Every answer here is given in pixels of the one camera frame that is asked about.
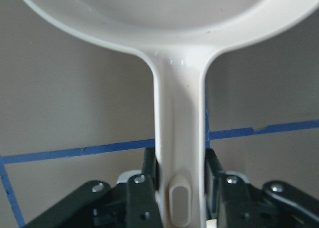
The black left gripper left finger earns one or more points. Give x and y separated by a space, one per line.
141 208

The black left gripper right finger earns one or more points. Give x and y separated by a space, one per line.
228 197

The beige plastic dustpan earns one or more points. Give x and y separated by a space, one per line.
178 39

